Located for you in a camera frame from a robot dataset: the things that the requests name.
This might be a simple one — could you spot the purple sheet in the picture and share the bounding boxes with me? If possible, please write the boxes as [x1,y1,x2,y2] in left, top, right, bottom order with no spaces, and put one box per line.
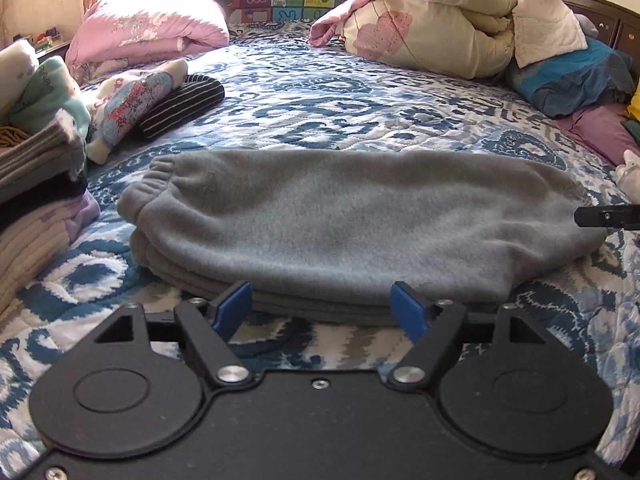
[554,103,639,166]

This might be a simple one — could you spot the white plush toy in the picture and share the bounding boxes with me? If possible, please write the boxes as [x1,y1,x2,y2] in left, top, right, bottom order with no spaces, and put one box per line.
[615,150,640,205]

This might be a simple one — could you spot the lavender folded garment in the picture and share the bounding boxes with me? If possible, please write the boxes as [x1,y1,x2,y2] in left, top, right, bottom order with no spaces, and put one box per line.
[0,191,100,311]

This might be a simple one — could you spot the white floral folded garment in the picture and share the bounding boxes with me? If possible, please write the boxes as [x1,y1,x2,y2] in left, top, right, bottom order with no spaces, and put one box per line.
[0,39,39,118]

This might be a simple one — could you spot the grey fleece trousers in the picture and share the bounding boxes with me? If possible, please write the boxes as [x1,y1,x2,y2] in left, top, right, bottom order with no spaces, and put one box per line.
[117,150,606,325]

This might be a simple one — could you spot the mint green folded garment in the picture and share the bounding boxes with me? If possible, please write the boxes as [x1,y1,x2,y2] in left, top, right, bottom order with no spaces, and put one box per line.
[8,55,91,139]

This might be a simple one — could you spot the yellow cartoon cushion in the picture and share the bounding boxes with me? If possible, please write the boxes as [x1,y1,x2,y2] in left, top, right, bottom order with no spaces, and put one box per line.
[626,87,640,122]

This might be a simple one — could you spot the pink folded duvet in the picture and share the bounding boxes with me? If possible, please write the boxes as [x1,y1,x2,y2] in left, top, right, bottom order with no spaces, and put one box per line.
[65,0,230,84]

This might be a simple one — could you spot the dark wooden headboard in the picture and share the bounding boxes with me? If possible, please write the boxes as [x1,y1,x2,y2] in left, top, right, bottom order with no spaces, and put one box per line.
[563,0,640,72]

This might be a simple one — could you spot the white quilted blanket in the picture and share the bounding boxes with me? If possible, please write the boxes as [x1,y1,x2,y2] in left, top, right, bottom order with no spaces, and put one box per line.
[511,0,588,68]

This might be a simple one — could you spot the blue teal pillow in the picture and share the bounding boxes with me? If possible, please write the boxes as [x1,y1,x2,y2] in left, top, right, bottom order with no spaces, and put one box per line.
[506,38,637,118]

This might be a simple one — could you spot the floral white pink garment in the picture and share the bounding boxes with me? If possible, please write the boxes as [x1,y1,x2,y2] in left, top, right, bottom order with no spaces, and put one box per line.
[86,58,188,165]

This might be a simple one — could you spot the black striped folded garment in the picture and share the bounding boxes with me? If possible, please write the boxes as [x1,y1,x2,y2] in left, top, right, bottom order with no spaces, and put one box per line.
[134,74,226,140]

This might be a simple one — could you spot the cream pink heart duvet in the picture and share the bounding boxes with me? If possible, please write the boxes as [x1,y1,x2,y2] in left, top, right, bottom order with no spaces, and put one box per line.
[309,0,518,79]

